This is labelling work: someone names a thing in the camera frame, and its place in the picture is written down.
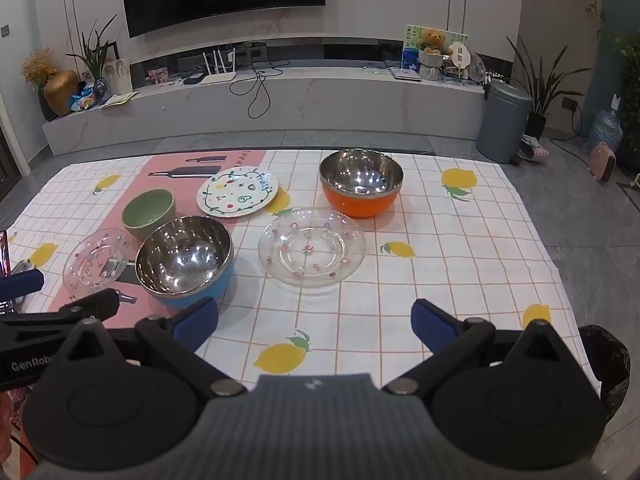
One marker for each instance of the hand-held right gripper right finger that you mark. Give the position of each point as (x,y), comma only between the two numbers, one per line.
(432,322)

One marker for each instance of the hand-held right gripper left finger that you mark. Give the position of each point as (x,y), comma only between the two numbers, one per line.
(197,317)

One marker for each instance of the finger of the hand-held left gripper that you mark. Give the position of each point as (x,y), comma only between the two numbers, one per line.
(20,284)
(95,302)

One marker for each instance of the small flowered glass plate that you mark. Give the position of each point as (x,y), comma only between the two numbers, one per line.
(97,262)

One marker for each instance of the blue steel bowl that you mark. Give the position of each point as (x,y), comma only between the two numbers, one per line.
(185,260)

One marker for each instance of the green ceramic bowl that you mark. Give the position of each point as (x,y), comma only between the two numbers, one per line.
(147,210)

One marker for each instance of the painted white plate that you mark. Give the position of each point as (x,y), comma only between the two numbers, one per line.
(237,192)

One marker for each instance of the large flowered glass plate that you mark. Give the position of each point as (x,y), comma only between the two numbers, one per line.
(312,247)

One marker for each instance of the orange steel bowl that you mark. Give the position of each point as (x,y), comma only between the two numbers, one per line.
(360,200)

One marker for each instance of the lemon print checked tablecloth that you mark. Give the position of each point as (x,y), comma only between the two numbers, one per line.
(450,240)

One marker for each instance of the pink bottle print mat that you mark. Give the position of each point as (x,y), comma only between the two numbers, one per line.
(135,170)

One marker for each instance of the blue snack packets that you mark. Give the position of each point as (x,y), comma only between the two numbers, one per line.
(84,100)

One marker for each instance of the gold vase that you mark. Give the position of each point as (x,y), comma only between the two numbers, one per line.
(61,92)

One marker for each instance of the pink slippers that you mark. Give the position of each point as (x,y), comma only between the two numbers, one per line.
(535,150)

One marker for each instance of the sheets of paper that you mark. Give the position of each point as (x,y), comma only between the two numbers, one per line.
(119,100)

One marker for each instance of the grey trash can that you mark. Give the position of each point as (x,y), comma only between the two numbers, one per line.
(502,125)

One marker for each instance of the dried yellow flowers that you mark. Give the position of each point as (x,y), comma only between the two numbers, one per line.
(37,67)

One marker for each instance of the white gift bag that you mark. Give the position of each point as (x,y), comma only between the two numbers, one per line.
(117,75)

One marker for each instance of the pink floor heater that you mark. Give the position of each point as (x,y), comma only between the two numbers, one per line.
(602,162)

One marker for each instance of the green plant in blue vase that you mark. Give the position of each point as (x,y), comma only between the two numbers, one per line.
(97,57)

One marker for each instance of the white router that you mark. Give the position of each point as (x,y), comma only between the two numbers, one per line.
(217,77)

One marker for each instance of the marble television console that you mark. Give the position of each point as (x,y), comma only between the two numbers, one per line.
(325,102)

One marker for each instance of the closed laptop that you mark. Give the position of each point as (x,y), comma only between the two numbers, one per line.
(407,75)

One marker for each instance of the potted long-leaf plant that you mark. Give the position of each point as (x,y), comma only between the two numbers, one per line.
(537,95)

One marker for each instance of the blue water jug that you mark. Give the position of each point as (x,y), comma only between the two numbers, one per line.
(605,130)

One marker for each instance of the white round hand fan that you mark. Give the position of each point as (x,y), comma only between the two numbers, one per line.
(459,57)

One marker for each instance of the brown teddy bear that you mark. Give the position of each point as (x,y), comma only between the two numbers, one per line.
(432,42)

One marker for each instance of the leafy green plant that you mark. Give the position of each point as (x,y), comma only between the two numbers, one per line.
(630,75)

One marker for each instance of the wall socket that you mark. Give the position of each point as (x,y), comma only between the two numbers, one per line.
(570,104)

